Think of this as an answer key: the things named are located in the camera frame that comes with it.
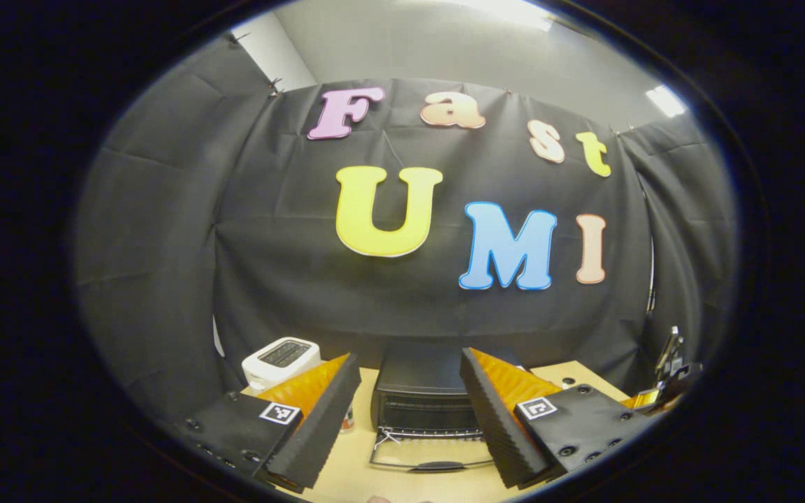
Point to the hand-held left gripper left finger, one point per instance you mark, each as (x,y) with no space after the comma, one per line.
(318,419)

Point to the black backdrop cloth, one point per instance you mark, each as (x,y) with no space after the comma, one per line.
(291,279)

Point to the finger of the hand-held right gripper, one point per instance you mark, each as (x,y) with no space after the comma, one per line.
(643,399)

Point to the small ceiling light panel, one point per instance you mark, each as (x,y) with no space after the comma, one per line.
(666,101)

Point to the white toaster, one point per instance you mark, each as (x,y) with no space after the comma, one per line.
(280,356)

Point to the large ceiling light panel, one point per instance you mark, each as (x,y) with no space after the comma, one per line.
(507,10)

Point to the black electric oven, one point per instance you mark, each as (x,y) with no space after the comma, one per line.
(416,377)

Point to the small clear bottle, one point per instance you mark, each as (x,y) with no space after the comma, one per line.
(349,418)

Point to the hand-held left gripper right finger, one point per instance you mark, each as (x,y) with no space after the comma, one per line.
(497,426)

